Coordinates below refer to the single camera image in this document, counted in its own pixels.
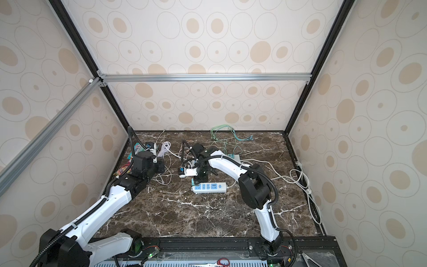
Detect red handled scissors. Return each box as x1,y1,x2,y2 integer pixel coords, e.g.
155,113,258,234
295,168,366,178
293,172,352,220
189,258,230,267

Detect white power cords bundle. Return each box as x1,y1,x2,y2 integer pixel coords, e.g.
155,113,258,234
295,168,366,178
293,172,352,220
240,157,322,226

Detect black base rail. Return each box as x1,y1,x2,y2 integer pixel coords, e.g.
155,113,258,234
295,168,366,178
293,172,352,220
66,235,348,267

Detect diagonal aluminium rail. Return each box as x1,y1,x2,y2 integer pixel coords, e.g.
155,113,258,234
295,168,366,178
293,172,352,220
1,77,101,195

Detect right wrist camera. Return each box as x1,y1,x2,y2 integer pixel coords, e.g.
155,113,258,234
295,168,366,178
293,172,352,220
178,168,198,178

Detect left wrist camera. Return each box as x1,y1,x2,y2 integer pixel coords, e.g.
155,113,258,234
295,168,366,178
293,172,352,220
145,142,157,163

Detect teal multi-head cable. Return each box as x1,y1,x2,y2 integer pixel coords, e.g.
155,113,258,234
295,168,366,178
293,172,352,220
230,131,254,142

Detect horizontal aluminium rail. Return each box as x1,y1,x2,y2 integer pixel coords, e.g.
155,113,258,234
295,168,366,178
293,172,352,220
98,73,312,82

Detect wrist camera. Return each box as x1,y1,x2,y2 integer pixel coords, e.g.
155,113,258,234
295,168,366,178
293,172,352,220
145,142,157,163
178,168,198,178

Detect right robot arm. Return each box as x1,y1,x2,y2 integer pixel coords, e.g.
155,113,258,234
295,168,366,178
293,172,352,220
179,141,291,256

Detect light green cable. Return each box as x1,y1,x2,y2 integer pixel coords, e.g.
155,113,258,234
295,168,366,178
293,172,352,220
209,124,236,154

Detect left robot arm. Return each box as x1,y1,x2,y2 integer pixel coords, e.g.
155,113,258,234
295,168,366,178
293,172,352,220
30,127,165,267

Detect lilac cable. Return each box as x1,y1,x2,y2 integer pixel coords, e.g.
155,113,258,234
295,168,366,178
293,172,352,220
156,141,172,159

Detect orange Fox's candy bag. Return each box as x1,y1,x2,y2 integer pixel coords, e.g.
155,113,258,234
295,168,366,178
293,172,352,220
114,166,127,177

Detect teal candy bag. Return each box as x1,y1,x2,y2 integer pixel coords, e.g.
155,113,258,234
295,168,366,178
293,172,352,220
134,142,143,152

